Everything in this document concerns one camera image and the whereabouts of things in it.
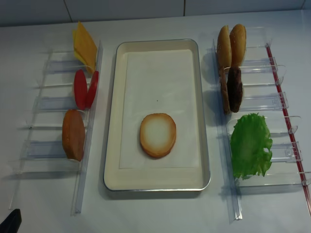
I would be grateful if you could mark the left sesame bun half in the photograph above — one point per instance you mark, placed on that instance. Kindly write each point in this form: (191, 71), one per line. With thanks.
(224, 52)

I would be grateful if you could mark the black object at corner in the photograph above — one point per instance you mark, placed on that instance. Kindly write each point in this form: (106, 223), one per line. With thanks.
(12, 223)

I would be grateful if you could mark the green lettuce leaf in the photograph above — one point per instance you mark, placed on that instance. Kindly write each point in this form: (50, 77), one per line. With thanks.
(251, 144)

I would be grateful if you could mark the right dark meat patty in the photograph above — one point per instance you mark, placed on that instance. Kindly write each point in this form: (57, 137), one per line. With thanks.
(234, 88)

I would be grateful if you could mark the front yellow cheese slice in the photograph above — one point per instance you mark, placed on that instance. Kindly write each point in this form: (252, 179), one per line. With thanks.
(86, 47)

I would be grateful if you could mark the rear yellow cheese slice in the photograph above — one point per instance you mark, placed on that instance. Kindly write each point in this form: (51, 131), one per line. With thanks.
(76, 54)

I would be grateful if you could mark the right sesame bun half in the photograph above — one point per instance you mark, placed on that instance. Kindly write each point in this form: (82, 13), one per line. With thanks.
(238, 44)

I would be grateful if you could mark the clear acrylic rack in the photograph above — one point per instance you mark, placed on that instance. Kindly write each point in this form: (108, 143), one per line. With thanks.
(262, 78)
(42, 154)

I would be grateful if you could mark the toasted bread slice on tray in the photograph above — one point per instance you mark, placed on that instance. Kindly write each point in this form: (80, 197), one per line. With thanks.
(157, 134)

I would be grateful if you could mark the red tomato slice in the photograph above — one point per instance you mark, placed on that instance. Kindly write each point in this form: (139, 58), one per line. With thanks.
(80, 89)
(92, 89)

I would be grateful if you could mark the right red tomato slice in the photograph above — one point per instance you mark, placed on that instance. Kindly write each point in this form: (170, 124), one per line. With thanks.
(92, 89)

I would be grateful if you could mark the left clear acrylic rack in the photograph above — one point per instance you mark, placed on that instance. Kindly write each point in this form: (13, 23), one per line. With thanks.
(42, 154)

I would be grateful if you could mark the right clear acrylic rack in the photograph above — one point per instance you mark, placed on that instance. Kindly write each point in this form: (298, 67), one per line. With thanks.
(262, 78)

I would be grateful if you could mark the yellow cheese slice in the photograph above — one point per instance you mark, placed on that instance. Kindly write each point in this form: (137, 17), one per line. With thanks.
(76, 54)
(86, 47)

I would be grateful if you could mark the sesame bun half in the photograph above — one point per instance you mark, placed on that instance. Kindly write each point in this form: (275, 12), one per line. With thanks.
(238, 44)
(224, 52)

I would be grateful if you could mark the left brown meat patty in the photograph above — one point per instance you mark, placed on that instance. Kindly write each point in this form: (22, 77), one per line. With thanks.
(224, 92)

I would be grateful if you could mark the left red tomato slice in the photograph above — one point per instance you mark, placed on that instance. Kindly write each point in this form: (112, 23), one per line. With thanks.
(80, 89)

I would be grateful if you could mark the white metal tray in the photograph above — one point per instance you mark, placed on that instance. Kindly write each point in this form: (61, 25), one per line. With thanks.
(153, 179)

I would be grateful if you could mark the brown bun slice in left rack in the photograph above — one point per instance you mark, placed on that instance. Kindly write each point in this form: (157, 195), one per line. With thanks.
(73, 135)

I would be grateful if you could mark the white paper liner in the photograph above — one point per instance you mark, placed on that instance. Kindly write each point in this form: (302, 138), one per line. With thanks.
(160, 82)

